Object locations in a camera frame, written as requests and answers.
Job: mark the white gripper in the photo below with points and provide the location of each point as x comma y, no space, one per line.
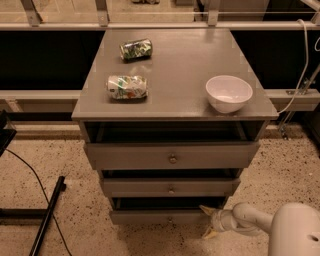
217,220

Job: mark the grey bottom drawer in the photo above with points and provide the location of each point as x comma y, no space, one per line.
161,210

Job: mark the grey drawer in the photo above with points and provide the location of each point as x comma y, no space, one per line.
169,187
159,156
161,210

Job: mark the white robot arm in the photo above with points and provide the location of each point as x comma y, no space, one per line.
294,230

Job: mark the grey top drawer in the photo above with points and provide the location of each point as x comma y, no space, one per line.
159,156

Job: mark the grey middle drawer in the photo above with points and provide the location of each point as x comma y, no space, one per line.
169,187

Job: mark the grey drawer cabinet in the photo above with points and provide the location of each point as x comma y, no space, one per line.
176,109

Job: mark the white bowl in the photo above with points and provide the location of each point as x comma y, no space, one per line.
227,94

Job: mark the white green crushed can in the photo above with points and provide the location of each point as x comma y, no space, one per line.
122,87

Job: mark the black stand leg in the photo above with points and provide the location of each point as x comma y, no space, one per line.
40,217

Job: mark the dark green crushed can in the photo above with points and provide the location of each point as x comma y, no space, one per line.
132,50

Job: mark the black device at left edge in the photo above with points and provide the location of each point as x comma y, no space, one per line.
7,131

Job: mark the metal railing frame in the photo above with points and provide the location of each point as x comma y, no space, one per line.
103,14

